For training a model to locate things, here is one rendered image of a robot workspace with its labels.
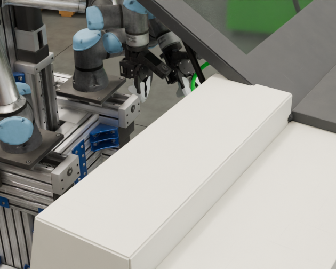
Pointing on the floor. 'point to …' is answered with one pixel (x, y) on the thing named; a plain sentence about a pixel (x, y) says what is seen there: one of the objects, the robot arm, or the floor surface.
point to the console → (160, 180)
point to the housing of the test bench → (284, 196)
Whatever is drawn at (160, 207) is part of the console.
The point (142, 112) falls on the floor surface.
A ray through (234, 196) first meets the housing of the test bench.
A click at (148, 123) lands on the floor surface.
